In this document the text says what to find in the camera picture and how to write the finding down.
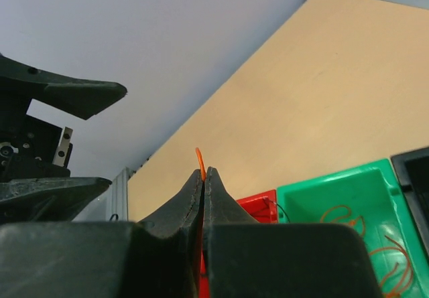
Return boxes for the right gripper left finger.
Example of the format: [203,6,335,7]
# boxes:
[140,169,204,297]

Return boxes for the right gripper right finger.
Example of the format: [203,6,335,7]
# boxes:
[202,167,258,297]

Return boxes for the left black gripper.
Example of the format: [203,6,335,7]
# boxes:
[1,56,127,224]

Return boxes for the thin black wire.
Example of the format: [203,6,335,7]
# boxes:
[263,197,290,224]

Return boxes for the red storage bin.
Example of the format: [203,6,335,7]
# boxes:
[198,190,278,298]

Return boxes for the green storage bin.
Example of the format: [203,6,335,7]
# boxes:
[276,159,428,297]

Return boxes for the black storage bin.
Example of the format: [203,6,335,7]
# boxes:
[391,147,428,256]

